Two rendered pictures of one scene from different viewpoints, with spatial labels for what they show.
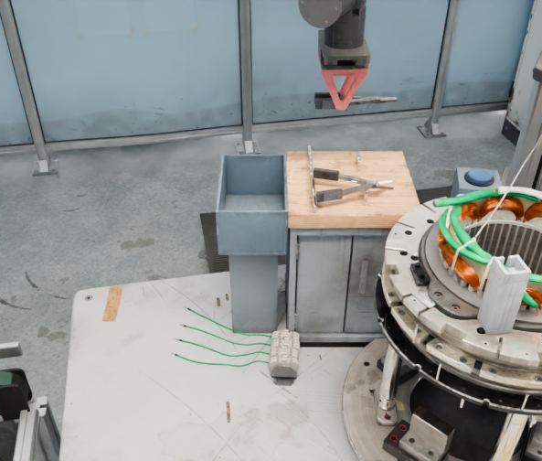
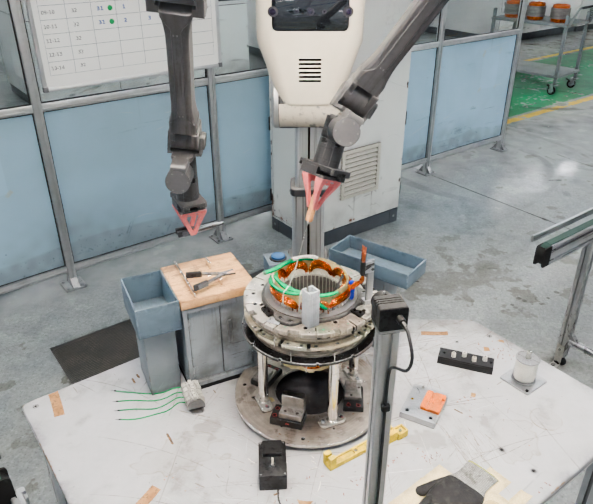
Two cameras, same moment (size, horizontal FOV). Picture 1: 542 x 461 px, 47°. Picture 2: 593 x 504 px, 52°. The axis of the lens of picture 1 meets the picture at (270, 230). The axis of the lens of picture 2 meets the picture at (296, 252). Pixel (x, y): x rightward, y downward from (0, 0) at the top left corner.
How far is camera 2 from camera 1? 0.60 m
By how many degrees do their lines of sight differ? 23
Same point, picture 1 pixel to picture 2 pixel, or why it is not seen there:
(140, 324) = (84, 410)
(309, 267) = (196, 333)
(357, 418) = (250, 413)
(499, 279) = (307, 298)
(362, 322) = (234, 361)
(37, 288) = not seen: outside the picture
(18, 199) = not seen: outside the picture
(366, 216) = (225, 292)
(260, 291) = (167, 359)
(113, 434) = (99, 476)
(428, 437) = (293, 405)
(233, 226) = (146, 318)
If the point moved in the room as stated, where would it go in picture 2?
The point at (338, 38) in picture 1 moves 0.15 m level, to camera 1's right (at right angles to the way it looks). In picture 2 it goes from (186, 196) to (244, 185)
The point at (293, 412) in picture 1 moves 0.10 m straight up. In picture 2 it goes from (210, 425) to (208, 394)
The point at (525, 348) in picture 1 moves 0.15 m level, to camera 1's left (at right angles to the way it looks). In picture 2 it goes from (327, 329) to (263, 348)
